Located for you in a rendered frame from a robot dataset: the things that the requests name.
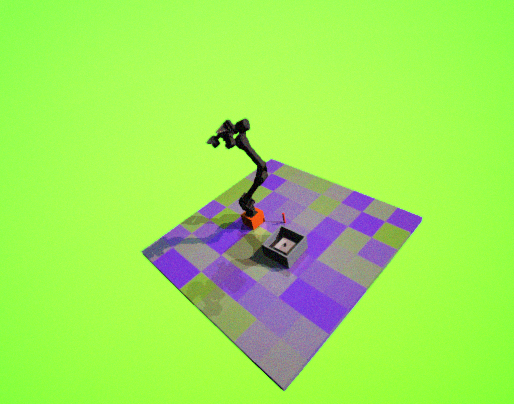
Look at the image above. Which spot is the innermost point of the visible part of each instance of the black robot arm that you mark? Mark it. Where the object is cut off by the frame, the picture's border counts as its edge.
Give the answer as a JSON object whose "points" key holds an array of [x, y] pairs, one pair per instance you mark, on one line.
{"points": [[242, 142]]}

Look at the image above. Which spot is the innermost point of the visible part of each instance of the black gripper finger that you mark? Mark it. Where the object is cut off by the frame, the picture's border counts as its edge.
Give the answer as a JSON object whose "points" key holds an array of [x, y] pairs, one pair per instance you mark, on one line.
{"points": [[211, 141], [223, 128]]}

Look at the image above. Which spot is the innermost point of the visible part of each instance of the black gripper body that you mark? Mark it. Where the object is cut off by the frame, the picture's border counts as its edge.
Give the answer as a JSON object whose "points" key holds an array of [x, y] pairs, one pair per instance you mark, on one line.
{"points": [[224, 135]]}

